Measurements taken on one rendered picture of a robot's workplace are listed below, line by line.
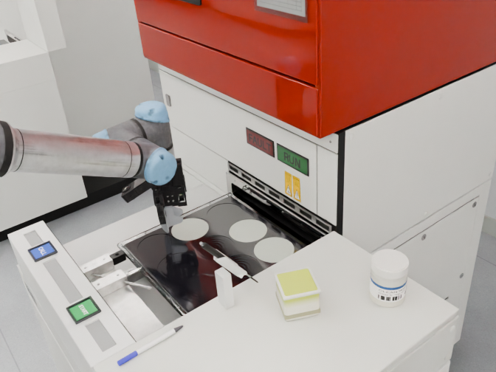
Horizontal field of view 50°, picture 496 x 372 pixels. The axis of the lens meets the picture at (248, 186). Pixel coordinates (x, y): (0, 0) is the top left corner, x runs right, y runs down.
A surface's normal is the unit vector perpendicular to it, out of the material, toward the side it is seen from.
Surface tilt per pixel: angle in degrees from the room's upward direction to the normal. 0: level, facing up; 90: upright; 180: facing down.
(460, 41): 90
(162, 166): 92
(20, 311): 0
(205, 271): 0
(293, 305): 90
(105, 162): 88
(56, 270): 0
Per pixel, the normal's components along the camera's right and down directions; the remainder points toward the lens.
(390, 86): 0.60, 0.39
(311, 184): -0.80, 0.36
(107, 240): -0.07, -0.85
